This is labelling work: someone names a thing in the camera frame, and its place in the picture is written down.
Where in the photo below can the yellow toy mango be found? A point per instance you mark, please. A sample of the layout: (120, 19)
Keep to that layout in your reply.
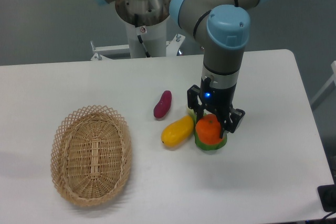
(175, 133)

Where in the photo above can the green toy cabbage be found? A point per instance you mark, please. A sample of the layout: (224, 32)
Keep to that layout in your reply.
(198, 142)

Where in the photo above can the purple toy sweet potato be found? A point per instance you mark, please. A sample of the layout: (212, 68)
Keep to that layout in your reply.
(163, 106)

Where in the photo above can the white frame at right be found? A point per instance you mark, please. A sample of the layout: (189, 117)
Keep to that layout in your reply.
(324, 91)

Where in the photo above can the woven wicker basket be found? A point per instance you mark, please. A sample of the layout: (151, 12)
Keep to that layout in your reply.
(91, 156)

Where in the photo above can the orange toy fruit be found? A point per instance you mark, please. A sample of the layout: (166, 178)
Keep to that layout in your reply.
(208, 130)

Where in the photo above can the black device at table edge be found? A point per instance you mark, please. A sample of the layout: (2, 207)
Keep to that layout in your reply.
(327, 197)

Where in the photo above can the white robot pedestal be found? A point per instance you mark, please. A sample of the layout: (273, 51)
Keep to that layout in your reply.
(145, 24)

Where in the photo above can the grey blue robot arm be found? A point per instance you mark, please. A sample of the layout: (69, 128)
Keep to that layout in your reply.
(221, 27)

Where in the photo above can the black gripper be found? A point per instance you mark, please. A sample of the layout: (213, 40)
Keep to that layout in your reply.
(219, 99)

